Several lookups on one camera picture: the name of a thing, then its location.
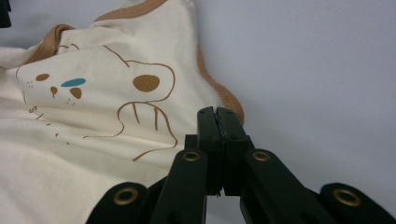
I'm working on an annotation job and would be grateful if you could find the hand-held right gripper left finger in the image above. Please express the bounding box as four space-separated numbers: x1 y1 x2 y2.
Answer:
185 106 224 197

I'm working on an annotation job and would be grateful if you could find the white table mat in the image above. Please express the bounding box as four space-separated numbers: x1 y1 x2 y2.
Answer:
0 0 396 224

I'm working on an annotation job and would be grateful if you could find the cream baby bodysuit brown trim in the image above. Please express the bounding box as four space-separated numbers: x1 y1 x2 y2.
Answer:
0 0 246 224

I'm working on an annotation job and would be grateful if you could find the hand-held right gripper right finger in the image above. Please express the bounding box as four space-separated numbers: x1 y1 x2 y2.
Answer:
217 106 255 197

